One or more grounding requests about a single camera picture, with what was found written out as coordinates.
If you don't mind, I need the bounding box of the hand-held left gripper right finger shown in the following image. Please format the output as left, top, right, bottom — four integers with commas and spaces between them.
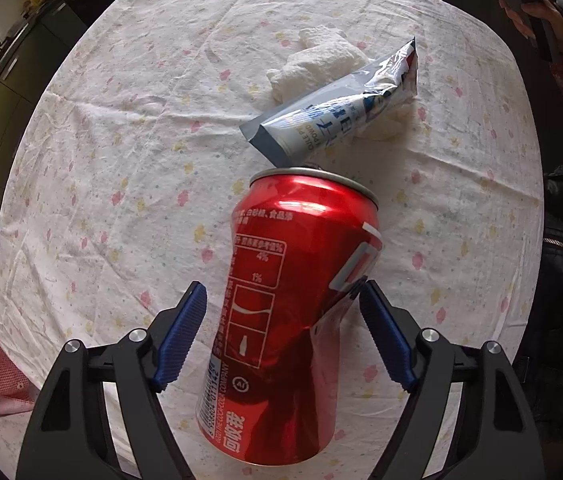
358, 279, 547, 480

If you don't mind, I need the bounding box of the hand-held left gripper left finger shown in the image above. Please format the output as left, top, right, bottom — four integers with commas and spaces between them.
14, 281, 209, 480

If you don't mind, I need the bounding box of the red soda can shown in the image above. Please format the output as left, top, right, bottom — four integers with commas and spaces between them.
195, 165, 385, 467

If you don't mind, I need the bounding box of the person's right hand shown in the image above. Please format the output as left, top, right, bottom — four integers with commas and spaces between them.
499, 0, 563, 59

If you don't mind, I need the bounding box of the white crumpled tissue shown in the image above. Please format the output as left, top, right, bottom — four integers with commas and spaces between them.
265, 26, 415, 142

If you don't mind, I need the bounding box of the white floral tablecloth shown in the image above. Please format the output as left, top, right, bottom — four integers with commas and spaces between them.
0, 0, 547, 472

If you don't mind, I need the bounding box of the blue white snack packet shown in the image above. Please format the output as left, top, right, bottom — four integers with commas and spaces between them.
239, 36, 420, 166

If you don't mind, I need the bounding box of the dark green kitchen cabinet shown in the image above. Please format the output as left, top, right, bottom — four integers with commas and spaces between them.
0, 0, 128, 272

